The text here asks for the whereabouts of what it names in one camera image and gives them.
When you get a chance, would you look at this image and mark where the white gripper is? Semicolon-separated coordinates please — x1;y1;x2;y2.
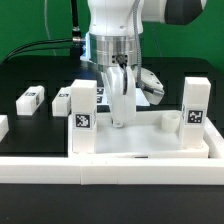
101;65;164;128

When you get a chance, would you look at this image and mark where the white front fence wall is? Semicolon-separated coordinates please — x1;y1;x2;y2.
0;157;224;185

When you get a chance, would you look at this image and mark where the black cable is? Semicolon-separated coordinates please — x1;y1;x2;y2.
2;38;86;63

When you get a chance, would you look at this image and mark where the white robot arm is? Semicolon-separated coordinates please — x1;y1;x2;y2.
85;0;207;127

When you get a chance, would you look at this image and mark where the white marker plate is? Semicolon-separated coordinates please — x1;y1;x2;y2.
97;87;149;106

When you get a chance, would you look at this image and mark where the white desk top tray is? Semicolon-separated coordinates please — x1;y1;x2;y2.
68;111;209;158

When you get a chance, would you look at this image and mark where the white left fence piece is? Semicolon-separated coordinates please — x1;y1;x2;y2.
0;115;9;142

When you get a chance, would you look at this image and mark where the black vertical cable connector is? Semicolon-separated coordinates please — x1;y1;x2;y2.
70;0;81;37

